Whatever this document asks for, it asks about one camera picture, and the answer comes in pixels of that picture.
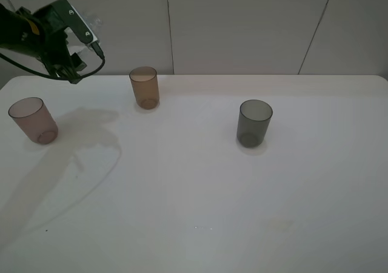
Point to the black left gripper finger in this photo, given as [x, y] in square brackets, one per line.
[65, 73]

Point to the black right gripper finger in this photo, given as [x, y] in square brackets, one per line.
[78, 64]

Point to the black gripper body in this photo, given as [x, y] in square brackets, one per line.
[52, 48]

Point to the clear plastic water bottle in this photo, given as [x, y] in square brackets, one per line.
[94, 24]

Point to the dark green robot arm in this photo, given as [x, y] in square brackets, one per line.
[16, 34]

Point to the translucent pink plastic cup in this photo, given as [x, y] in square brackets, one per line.
[34, 119]

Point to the translucent orange plastic cup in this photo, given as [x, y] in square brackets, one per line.
[144, 82]

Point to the translucent grey plastic cup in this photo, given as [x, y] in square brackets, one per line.
[253, 122]

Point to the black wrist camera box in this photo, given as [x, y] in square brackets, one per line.
[61, 15]

